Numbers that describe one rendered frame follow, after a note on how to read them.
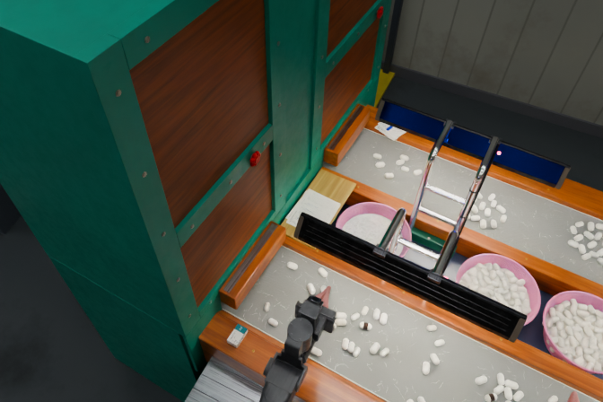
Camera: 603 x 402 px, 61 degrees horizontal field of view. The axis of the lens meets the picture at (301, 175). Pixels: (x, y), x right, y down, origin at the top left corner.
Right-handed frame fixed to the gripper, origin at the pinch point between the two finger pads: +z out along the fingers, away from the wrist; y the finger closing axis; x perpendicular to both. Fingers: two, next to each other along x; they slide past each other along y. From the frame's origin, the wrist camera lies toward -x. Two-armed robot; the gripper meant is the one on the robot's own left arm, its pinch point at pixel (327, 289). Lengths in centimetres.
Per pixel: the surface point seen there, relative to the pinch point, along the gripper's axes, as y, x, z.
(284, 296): 16.9, 32.1, 9.7
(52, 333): 121, 107, -16
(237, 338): 22.3, 28.4, -10.9
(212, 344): 28.7, 30.5, -14.9
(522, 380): -57, 32, 16
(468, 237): -31, 28, 57
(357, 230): 6, 32, 45
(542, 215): -53, 30, 81
